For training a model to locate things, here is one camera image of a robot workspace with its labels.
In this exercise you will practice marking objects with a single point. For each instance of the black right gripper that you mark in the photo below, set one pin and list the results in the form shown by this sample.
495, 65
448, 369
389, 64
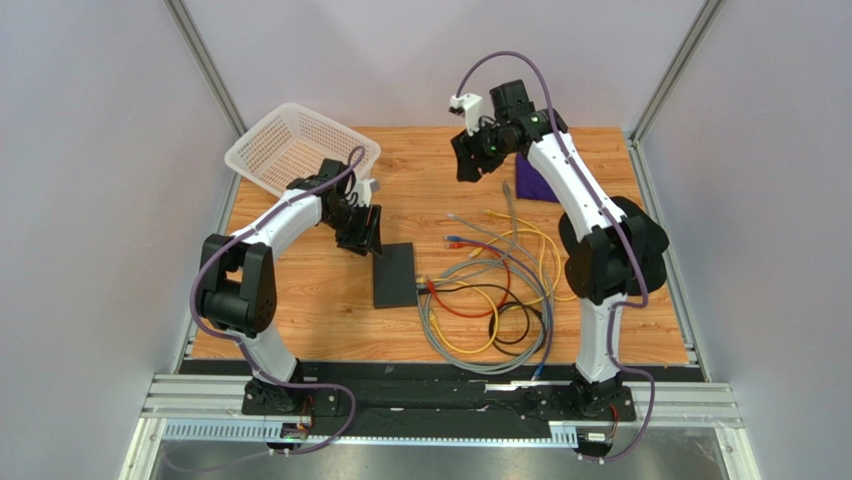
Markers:
472, 152

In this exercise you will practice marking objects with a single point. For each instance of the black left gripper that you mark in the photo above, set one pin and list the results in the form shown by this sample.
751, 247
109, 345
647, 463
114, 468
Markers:
372, 236

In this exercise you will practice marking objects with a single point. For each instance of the black network switch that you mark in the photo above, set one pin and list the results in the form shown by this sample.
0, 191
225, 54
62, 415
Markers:
394, 282

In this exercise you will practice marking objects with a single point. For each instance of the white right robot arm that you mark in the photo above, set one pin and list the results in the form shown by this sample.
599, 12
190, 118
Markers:
614, 249

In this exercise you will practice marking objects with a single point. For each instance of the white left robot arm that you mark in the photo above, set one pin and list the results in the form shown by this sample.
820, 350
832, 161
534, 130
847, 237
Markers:
234, 296

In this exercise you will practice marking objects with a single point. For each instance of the purple folded cloth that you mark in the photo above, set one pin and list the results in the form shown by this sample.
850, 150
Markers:
530, 184

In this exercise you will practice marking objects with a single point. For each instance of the white plastic basket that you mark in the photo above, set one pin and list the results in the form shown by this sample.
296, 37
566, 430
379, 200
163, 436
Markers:
291, 142

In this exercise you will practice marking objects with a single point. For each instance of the black bucket hat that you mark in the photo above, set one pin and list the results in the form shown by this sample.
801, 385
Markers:
654, 242

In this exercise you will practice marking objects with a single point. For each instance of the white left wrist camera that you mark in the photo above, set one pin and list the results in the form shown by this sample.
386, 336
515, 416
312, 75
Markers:
363, 191

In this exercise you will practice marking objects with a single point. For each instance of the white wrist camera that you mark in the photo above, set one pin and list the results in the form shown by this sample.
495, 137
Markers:
470, 108
363, 191

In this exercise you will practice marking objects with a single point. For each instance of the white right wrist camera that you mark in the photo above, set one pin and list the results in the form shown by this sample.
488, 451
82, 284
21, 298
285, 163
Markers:
470, 108

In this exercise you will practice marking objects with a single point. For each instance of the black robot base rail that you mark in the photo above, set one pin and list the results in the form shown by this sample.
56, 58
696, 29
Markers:
437, 400

